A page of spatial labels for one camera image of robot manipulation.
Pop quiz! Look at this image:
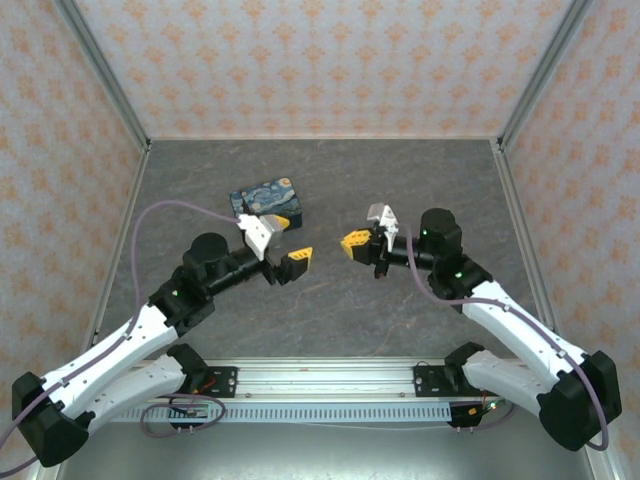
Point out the starry night print box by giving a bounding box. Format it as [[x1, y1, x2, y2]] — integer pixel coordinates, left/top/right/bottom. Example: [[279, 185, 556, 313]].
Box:
[[228, 175, 307, 232]]

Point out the aluminium table edge rail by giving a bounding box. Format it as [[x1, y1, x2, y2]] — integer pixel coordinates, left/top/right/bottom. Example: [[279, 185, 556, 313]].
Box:
[[491, 139, 564, 334], [82, 142, 153, 354]]

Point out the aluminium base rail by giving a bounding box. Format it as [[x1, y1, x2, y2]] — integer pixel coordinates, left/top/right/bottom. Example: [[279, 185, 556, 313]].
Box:
[[234, 365, 417, 402]]

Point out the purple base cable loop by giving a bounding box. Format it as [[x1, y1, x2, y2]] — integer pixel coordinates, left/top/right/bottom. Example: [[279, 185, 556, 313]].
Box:
[[455, 397, 517, 432], [138, 393, 227, 437]]

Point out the white slotted cable duct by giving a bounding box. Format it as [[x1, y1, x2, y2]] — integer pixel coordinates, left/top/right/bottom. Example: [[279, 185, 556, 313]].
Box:
[[106, 403, 455, 425]]

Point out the aluminium corner post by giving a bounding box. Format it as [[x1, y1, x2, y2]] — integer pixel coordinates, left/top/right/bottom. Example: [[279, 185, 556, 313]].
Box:
[[51, 0, 153, 152], [497, 0, 596, 152]]

